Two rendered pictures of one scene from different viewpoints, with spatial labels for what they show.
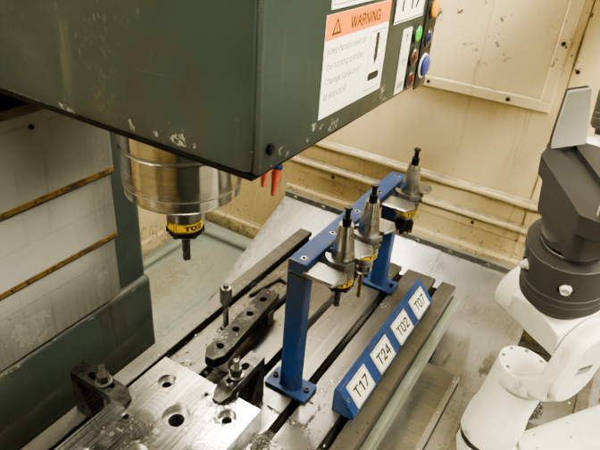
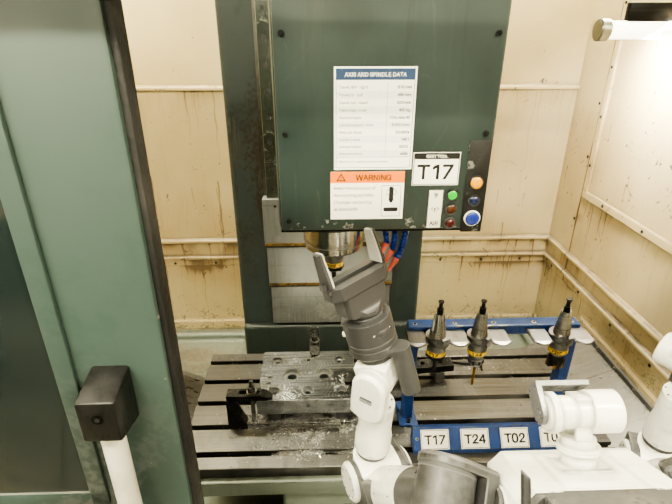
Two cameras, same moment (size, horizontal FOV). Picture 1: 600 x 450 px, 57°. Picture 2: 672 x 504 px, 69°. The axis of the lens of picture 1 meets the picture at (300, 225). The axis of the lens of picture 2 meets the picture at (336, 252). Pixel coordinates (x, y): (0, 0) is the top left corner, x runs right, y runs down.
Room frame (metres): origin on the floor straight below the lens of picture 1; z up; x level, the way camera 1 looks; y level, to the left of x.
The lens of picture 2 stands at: (0.05, -0.86, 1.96)
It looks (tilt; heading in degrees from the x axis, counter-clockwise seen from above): 25 degrees down; 59
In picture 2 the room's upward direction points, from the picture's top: straight up
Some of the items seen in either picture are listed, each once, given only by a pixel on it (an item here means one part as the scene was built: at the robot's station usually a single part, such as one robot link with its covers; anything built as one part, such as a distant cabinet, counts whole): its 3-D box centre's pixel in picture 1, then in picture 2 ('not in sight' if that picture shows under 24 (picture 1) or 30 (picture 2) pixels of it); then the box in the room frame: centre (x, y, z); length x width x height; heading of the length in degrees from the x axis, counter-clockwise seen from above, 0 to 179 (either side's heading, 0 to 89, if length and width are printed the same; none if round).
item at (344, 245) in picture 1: (345, 239); (438, 323); (0.84, -0.08, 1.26); 0.04 x 0.04 x 0.07
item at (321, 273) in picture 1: (327, 275); (416, 339); (0.79, -0.06, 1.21); 0.07 x 0.05 x 0.01; 61
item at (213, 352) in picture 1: (243, 331); (412, 371); (0.93, 0.11, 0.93); 0.26 x 0.05 x 0.06; 156
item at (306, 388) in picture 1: (295, 332); (409, 375); (0.81, -0.01, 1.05); 0.10 x 0.05 x 0.30; 61
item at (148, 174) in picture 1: (181, 147); (333, 223); (0.66, 0.16, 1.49); 0.16 x 0.16 x 0.12
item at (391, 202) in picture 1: (399, 204); (540, 336); (1.08, -0.22, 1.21); 0.07 x 0.05 x 0.01; 61
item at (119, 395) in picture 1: (103, 393); (314, 348); (0.69, 0.34, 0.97); 0.13 x 0.03 x 0.15; 61
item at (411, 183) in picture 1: (412, 177); (564, 321); (1.12, -0.24, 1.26); 0.04 x 0.04 x 0.07
